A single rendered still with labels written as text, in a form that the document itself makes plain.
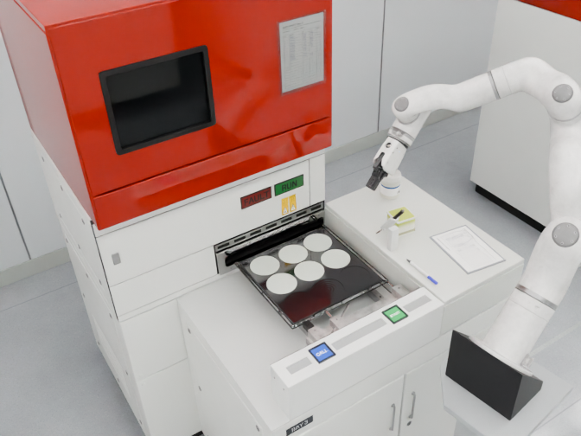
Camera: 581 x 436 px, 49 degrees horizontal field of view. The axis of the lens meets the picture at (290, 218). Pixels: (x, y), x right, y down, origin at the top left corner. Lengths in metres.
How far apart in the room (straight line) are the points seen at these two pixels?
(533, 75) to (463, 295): 0.68
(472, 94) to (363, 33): 2.19
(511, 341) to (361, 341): 0.40
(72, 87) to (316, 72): 0.73
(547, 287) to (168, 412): 1.47
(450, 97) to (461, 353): 0.75
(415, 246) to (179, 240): 0.77
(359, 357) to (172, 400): 0.94
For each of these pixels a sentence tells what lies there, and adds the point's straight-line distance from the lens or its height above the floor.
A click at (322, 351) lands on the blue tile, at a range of 1.82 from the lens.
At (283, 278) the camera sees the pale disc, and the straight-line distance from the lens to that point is 2.13.
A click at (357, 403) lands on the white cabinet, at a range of 2.01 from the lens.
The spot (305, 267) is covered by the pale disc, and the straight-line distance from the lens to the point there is 2.16.
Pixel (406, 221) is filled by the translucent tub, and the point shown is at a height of 1.02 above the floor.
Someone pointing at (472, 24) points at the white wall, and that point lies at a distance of 4.84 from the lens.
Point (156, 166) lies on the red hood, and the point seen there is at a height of 1.37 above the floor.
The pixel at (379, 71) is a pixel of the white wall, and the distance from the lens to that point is 4.36.
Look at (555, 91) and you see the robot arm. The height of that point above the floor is 1.53.
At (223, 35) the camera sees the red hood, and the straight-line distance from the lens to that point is 1.80.
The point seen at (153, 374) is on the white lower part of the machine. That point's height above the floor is 0.52.
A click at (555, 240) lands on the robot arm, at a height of 1.26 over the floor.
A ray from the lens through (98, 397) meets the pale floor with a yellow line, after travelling 3.10.
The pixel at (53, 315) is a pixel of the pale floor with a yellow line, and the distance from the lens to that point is 3.54.
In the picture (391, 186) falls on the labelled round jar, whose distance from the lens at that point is 2.34.
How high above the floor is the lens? 2.32
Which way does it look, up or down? 37 degrees down
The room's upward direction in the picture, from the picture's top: 2 degrees counter-clockwise
